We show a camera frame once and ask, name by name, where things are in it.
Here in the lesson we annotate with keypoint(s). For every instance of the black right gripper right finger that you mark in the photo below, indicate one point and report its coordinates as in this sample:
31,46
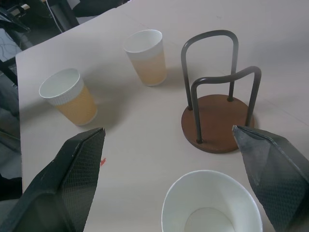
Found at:
275,174

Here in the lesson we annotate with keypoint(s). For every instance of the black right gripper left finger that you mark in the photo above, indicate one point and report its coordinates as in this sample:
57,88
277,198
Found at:
70,183

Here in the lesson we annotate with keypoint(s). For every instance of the orange and white paper cup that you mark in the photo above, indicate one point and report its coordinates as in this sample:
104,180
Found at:
72,101
210,205
148,60

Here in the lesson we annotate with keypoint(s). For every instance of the metal wire cup holder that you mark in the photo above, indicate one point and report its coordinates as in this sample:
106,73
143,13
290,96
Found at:
217,120

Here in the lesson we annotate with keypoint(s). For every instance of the dark table leg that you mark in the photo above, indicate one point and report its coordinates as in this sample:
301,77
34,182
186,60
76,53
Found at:
8,70

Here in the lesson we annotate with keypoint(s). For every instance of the black office chair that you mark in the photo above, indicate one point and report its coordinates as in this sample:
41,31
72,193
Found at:
14,19

